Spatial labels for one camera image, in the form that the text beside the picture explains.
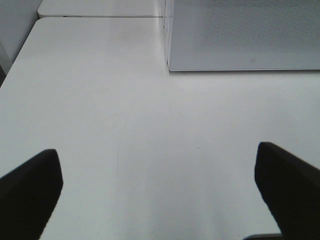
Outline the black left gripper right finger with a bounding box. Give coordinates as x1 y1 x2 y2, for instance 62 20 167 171
254 142 320 240

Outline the white microwave door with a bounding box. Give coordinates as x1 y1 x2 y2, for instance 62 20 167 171
164 0 320 71

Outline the white microwave oven body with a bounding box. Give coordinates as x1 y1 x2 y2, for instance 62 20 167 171
158 0 175 71

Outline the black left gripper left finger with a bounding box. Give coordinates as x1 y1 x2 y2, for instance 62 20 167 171
0 149 64 240

